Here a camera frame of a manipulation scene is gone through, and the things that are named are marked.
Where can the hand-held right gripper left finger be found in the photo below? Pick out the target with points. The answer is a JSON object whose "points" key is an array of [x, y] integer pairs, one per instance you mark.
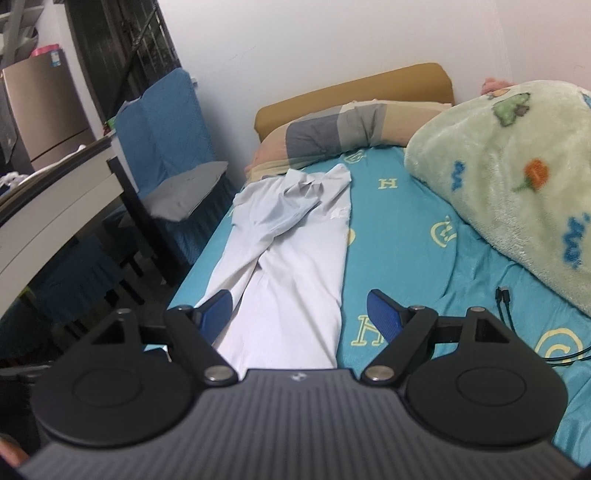
{"points": [[217, 308]]}

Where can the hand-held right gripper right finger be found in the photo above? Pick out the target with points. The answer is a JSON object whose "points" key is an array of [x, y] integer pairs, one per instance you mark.
{"points": [[382, 314]]}

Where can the white shirt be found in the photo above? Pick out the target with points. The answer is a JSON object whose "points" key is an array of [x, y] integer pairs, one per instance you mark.
{"points": [[295, 258]]}

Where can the teal printed bed sheet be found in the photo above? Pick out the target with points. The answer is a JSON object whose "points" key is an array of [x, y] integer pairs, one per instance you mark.
{"points": [[415, 258]]}

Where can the grey seat cushion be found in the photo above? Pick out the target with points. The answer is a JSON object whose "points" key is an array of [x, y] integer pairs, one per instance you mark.
{"points": [[184, 191]]}

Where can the blue covered chair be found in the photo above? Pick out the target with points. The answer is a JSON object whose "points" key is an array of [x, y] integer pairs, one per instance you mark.
{"points": [[166, 134]]}

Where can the plaid pillow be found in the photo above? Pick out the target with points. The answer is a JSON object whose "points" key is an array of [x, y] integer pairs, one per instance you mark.
{"points": [[332, 131]]}

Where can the green printed fleece blanket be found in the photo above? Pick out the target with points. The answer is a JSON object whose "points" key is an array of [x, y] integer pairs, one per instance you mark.
{"points": [[512, 170]]}

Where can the white table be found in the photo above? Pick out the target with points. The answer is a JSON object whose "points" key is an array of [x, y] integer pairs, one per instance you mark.
{"points": [[51, 207]]}

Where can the brown headboard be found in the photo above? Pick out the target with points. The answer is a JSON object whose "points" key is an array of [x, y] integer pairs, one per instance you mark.
{"points": [[351, 92]]}

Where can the pink cloth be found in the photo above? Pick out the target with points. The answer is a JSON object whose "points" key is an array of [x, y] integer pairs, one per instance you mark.
{"points": [[496, 85]]}

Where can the silver refrigerator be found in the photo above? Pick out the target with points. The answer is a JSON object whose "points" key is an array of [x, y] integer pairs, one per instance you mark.
{"points": [[41, 115]]}

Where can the dark window grille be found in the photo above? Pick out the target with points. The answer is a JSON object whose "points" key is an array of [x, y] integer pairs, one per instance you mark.
{"points": [[124, 50]]}

